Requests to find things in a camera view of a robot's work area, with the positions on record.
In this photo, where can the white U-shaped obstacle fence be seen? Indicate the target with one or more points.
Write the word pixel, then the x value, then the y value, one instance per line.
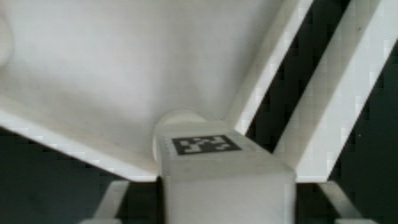
pixel 337 89

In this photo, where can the white table leg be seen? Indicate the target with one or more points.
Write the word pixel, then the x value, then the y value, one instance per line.
pixel 227 182

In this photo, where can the translucent gripper left finger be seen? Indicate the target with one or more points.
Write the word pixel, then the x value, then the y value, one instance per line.
pixel 128 204

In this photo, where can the white square table top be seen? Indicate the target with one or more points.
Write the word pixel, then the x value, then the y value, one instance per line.
pixel 112 60

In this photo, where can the translucent gripper right finger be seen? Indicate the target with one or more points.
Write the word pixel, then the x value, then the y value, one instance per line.
pixel 323 205

